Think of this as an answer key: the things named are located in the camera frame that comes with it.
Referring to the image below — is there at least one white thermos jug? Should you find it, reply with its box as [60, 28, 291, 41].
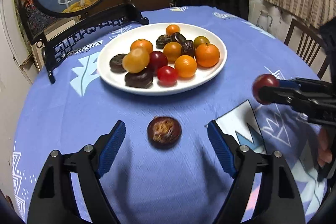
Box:
[256, 10, 273, 31]

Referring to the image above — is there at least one dark chestnut in plate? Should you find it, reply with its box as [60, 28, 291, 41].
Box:
[156, 35, 172, 50]

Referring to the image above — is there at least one large dark red plum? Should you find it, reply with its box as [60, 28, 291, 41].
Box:
[252, 74, 280, 105]

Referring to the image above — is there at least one small red cherry tomato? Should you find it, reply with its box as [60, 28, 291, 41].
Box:
[157, 66, 178, 86]

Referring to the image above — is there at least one person's right hand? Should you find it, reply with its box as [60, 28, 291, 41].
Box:
[317, 127, 333, 167]

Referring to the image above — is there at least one yellow potato-like fruit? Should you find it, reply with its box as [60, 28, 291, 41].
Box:
[122, 48, 150, 73]

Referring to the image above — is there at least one large orange tangerine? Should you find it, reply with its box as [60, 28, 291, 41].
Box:
[195, 44, 221, 68]

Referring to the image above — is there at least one white oval plate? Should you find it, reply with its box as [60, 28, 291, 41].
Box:
[97, 23, 228, 96]

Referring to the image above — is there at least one blue patterned tablecloth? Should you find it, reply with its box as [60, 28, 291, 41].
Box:
[13, 6, 327, 223]

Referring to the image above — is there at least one wooden slatted chair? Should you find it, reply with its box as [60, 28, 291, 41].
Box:
[284, 18, 329, 79]

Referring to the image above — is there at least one small orange in plate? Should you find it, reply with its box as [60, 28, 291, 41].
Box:
[174, 55, 198, 79]
[166, 24, 181, 36]
[130, 39, 153, 53]

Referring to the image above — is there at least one red plum in plate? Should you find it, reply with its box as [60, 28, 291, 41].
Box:
[147, 51, 168, 75]

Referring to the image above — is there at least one dark water chestnut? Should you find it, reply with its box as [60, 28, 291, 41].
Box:
[147, 116, 182, 149]
[124, 68, 153, 89]
[171, 32, 187, 45]
[109, 53, 126, 73]
[181, 40, 195, 58]

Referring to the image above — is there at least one greenish orange in plate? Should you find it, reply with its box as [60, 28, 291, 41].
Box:
[193, 36, 210, 49]

